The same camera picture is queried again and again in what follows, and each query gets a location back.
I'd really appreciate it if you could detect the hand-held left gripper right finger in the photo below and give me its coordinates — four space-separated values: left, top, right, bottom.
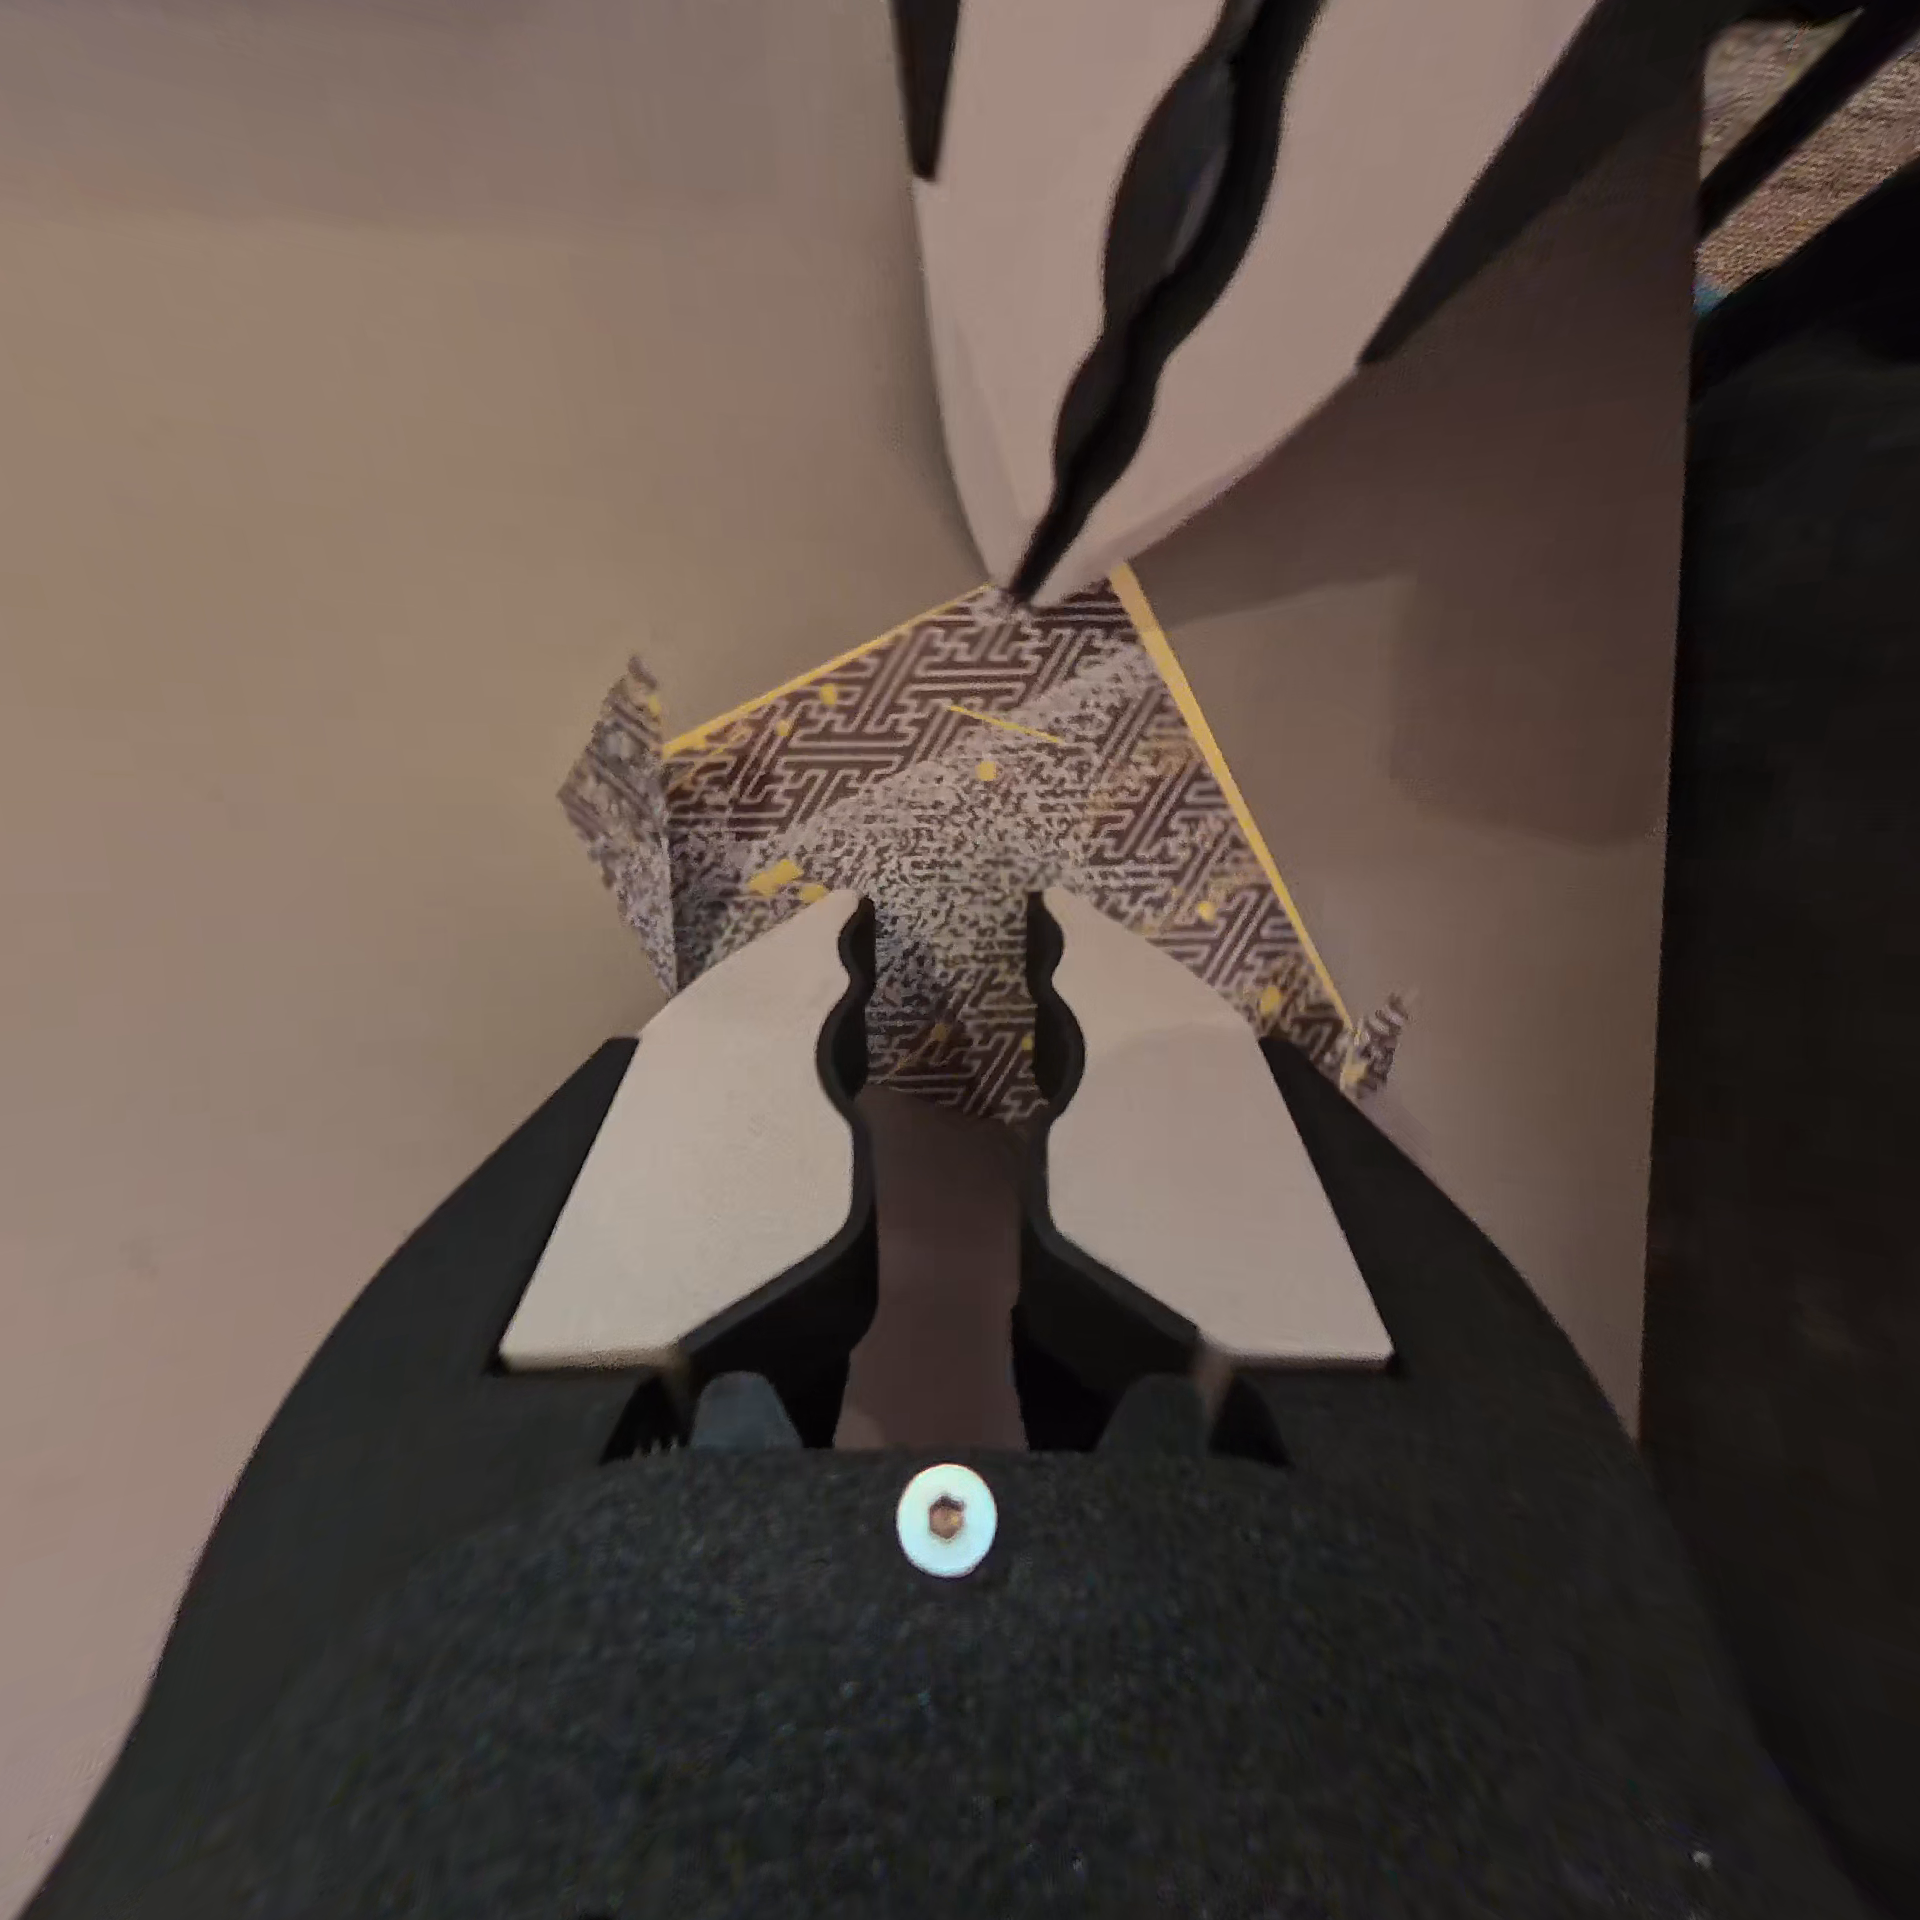
1015 884 1401 1451

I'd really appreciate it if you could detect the black patterned origami paper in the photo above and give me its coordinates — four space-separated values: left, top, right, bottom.
556 564 1421 1130

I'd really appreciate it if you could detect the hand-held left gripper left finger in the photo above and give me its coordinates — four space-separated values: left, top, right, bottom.
495 891 880 1450

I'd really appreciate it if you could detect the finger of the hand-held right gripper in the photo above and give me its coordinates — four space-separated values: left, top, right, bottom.
1030 0 1608 606
906 0 1226 596

